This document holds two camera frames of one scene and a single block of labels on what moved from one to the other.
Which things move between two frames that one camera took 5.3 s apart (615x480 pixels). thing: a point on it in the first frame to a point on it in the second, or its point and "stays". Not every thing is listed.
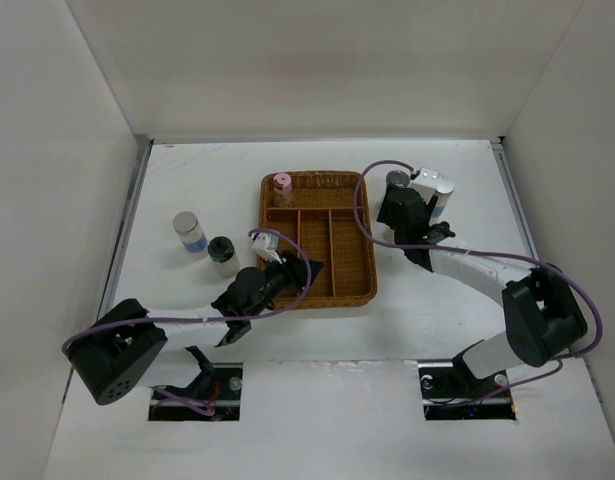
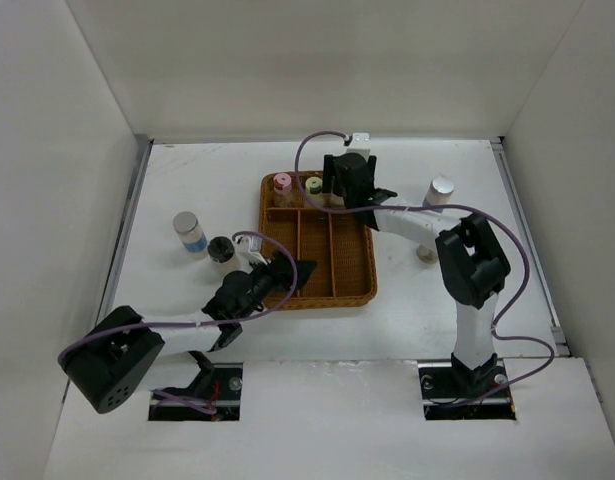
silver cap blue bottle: x=444 y=190 stays
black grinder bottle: x=223 y=256 stays
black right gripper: x=385 y=211 to x=330 y=172
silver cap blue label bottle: x=191 y=235 stays
